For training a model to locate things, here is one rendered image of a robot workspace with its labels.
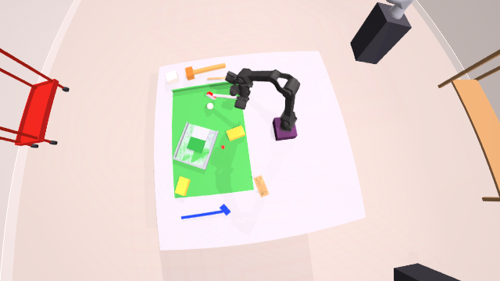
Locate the green mat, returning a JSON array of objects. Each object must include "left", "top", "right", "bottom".
[{"left": 172, "top": 84, "right": 254, "bottom": 198}]

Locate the blue putter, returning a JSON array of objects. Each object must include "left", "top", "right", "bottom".
[{"left": 181, "top": 204, "right": 230, "bottom": 219}]

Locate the yellow rectangular block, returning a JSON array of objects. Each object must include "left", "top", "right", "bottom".
[
  {"left": 227, "top": 126, "right": 245, "bottom": 141},
  {"left": 175, "top": 176, "right": 190, "bottom": 196}
]

